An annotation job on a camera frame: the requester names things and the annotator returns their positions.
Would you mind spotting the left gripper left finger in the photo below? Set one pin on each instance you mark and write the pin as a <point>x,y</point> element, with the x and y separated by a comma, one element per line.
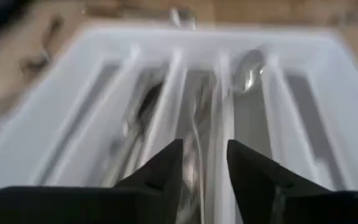
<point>163,168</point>

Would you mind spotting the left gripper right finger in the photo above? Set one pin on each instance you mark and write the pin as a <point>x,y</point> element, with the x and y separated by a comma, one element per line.
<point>253,180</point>

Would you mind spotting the silver spoon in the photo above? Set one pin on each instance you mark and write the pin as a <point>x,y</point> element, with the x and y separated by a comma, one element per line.
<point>190,168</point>

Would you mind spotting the silver table knife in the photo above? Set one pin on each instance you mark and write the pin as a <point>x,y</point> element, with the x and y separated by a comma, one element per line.
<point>126,155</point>

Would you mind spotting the silver fork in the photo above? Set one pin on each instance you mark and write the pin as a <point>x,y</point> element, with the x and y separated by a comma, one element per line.
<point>249,71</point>

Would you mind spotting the white cutlery organizer tray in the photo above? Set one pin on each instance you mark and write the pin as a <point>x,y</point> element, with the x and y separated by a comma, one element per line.
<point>197,43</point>

